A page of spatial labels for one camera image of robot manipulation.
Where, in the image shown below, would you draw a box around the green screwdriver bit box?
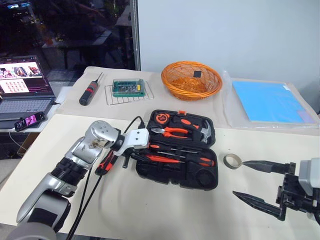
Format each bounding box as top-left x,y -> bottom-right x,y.
111,77 -> 147,99

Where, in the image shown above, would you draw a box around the orange wicker basket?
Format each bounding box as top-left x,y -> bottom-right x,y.
160,60 -> 224,102

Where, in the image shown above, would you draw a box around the dark background table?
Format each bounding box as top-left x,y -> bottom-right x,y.
41,29 -> 113,69

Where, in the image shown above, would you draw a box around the orange handled pliers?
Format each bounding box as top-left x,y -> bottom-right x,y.
150,126 -> 193,139

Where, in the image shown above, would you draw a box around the blue folder in plastic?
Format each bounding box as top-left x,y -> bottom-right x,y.
221,70 -> 320,131

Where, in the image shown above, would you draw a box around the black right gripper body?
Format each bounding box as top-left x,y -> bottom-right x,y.
274,161 -> 316,219

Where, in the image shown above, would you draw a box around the orange and black tape measure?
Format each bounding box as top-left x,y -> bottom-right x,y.
154,112 -> 171,124

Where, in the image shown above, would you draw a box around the black plastic tool case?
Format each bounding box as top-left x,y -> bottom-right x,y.
134,109 -> 219,191

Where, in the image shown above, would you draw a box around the white side table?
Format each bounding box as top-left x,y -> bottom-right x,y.
0,85 -> 74,134

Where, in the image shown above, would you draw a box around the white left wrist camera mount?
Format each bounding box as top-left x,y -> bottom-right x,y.
113,128 -> 151,157

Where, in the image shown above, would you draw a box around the thin black precision screwdriver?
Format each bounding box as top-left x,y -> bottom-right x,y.
149,144 -> 199,154

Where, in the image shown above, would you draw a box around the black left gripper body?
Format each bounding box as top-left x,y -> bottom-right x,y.
119,148 -> 138,169

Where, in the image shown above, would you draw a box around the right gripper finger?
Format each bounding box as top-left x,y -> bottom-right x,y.
232,190 -> 286,222
241,159 -> 291,174

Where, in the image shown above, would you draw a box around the beige table sheet under basket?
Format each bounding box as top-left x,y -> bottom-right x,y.
54,65 -> 320,137

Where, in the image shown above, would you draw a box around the short orange black screwdriver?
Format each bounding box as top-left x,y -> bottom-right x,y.
184,156 -> 216,168

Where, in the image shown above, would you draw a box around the black screwdriver with red band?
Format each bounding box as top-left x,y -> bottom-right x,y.
78,72 -> 104,107

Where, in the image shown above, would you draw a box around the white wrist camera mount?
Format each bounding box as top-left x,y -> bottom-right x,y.
113,128 -> 151,157
298,157 -> 320,197

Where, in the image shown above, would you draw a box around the thin white cable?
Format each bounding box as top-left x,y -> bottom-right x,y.
9,130 -> 27,156

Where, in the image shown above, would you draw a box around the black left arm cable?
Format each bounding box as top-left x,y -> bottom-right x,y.
66,115 -> 146,240

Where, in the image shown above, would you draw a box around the small wire cooling rack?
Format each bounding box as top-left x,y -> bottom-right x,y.
104,80 -> 155,107

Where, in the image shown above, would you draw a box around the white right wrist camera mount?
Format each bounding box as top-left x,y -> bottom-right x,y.
298,157 -> 320,197

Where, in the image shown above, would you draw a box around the large beige table sheet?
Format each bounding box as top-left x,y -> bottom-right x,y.
0,113 -> 320,237

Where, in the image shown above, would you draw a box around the red and black handled screwdriver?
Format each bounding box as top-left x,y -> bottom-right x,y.
94,150 -> 119,176

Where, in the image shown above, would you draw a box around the metal pole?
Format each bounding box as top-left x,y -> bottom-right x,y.
132,0 -> 142,71

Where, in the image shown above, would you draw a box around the orange slim utility knife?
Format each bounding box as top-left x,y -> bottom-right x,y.
144,154 -> 186,165

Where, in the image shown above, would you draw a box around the steel claw hammer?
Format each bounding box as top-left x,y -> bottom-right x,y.
171,115 -> 214,145

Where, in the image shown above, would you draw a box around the grey tape roll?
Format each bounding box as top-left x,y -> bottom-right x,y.
223,153 -> 243,169

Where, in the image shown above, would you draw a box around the open laptop computer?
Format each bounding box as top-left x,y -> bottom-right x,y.
0,55 -> 57,121

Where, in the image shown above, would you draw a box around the black smartphone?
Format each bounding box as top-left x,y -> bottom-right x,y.
13,111 -> 47,132

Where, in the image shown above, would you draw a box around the blue board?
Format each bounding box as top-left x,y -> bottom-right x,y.
231,79 -> 317,124

